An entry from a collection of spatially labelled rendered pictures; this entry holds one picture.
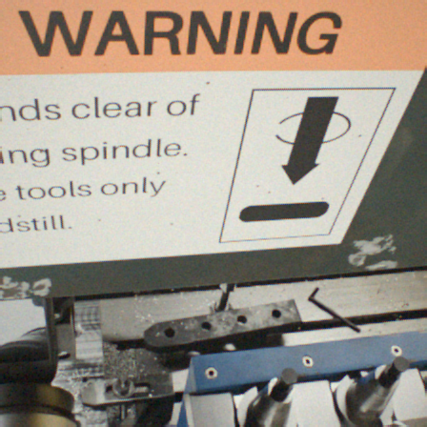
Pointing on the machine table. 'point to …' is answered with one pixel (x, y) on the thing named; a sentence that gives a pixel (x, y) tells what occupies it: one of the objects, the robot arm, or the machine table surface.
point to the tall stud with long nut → (224, 297)
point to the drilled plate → (86, 362)
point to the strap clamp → (163, 391)
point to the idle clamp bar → (179, 337)
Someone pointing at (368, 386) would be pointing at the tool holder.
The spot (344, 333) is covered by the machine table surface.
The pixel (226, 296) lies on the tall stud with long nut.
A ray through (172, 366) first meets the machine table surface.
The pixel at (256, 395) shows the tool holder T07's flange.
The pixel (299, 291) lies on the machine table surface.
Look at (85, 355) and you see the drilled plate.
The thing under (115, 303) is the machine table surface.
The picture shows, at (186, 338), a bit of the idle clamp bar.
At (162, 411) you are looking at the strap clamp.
